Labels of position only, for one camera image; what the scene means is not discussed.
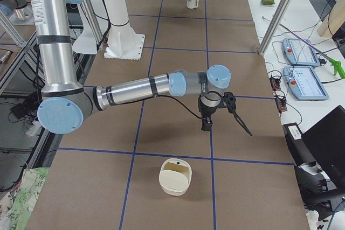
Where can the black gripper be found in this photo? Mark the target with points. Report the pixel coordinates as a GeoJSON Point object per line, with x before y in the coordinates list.
{"type": "Point", "coordinates": [207, 113]}

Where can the white mug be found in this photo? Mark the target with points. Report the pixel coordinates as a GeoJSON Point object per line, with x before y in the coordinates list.
{"type": "Point", "coordinates": [192, 4]}

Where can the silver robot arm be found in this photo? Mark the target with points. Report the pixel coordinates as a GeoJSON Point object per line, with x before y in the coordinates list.
{"type": "Point", "coordinates": [67, 103]}

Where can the cream oval bin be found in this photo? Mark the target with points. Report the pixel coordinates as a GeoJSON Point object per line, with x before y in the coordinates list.
{"type": "Point", "coordinates": [175, 176]}

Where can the lower blue teach pendant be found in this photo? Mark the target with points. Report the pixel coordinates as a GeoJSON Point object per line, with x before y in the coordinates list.
{"type": "Point", "coordinates": [304, 83]}

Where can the blue teach pendant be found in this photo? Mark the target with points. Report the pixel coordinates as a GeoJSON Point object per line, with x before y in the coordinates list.
{"type": "Point", "coordinates": [299, 53]}
{"type": "Point", "coordinates": [304, 83]}

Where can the upper blue teach pendant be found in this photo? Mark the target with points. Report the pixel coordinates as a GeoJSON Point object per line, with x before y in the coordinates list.
{"type": "Point", "coordinates": [299, 53]}

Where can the black laptop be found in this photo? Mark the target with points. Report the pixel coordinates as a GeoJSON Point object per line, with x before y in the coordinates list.
{"type": "Point", "coordinates": [325, 141]}

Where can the green cloth pouch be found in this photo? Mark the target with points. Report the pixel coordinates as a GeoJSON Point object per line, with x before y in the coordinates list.
{"type": "Point", "coordinates": [268, 2]}

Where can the green patterned cloth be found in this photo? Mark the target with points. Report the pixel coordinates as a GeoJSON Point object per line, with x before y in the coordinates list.
{"type": "Point", "coordinates": [17, 205]}

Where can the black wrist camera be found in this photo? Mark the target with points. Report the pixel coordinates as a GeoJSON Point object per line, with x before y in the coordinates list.
{"type": "Point", "coordinates": [230, 102]}

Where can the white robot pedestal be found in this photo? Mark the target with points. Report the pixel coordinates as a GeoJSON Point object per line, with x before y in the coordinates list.
{"type": "Point", "coordinates": [123, 42]}

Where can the green handled reacher grabber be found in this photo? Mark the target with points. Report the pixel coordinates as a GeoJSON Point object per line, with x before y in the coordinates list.
{"type": "Point", "coordinates": [336, 64]}

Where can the aluminium frame post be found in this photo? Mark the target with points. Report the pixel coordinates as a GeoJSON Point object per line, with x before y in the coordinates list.
{"type": "Point", "coordinates": [274, 24]}

